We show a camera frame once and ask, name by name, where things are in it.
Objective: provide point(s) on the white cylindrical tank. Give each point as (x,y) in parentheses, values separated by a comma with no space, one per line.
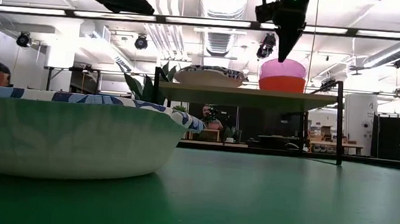
(360,117)

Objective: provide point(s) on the orange plastic bowl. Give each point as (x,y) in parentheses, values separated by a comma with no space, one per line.
(282,84)

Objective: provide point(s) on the large blue patterned paper bowl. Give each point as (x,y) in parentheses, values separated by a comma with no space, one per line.
(74,141)

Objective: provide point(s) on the purple plastic bowl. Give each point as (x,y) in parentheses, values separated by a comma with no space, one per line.
(283,69)

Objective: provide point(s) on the black overhead light bar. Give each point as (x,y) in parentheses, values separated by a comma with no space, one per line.
(179,20)

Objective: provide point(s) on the low wooden table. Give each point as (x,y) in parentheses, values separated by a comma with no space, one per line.
(335,145)

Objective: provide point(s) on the tall green leafy plant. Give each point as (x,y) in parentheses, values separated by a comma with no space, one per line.
(147,89)

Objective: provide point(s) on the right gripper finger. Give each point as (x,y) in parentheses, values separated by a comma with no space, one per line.
(286,43)

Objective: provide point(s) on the seated person behind shelf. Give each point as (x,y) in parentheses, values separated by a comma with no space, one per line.
(212,120)

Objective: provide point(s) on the wooden shelf with black frame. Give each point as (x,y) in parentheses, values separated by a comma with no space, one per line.
(245,97)

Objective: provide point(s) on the small green potted plant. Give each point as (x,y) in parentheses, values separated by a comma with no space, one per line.
(179,108)

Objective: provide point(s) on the small blue patterned paper bowl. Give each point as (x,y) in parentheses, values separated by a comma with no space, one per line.
(208,78)

